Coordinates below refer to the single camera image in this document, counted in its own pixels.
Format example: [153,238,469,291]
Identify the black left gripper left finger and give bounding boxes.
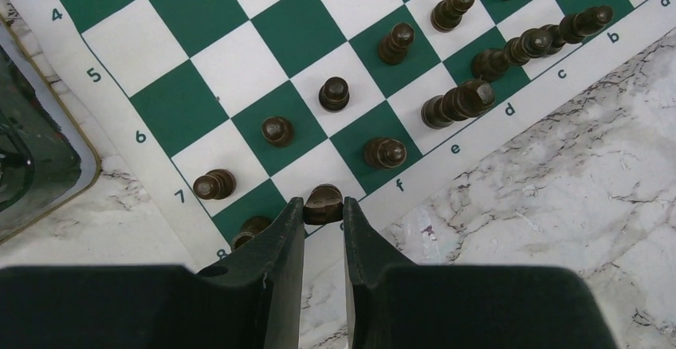
[1,198,305,348]

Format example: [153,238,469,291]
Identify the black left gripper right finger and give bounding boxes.
[344,198,615,348]

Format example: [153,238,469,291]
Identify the dark brown rook corner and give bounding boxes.
[231,216,272,251]

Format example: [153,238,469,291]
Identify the dark brown knight piece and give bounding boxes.
[261,116,294,147]

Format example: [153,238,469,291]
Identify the dark brown queen piece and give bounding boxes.
[421,79,496,129]

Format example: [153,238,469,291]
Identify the dark brown bishop piece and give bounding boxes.
[541,6,615,56]

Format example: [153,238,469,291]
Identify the green white chess board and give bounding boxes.
[8,0,675,266]

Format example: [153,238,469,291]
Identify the gold tin with dark pieces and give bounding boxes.
[1,18,101,242]

